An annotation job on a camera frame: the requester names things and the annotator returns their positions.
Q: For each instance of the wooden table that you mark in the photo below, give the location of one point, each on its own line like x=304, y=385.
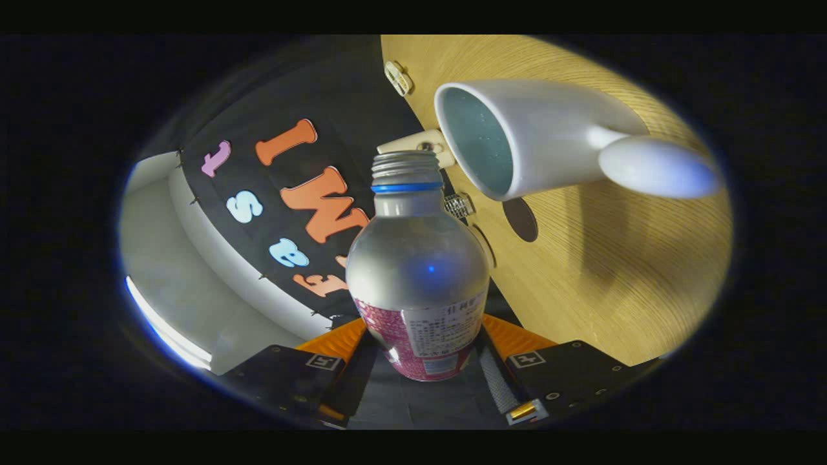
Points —
x=614, y=271

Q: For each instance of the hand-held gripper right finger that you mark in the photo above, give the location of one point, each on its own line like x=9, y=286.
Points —
x=497, y=381

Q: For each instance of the white round plate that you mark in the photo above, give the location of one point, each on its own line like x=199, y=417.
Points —
x=486, y=245

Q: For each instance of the white divided snack tray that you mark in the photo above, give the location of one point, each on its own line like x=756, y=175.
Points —
x=398, y=77

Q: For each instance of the dark round coaster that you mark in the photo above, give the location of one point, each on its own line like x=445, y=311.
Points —
x=522, y=221

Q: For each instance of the black backdrop cloth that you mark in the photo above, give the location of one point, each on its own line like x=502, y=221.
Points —
x=336, y=84

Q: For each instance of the silver juice bottle red label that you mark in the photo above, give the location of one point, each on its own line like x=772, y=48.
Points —
x=417, y=271

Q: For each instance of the white cup blue inside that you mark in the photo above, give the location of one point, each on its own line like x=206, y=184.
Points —
x=555, y=135

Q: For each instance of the white toaster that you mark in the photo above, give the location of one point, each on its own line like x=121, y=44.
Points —
x=413, y=142

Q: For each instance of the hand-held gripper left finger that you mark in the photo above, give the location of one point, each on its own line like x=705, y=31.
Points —
x=355, y=381

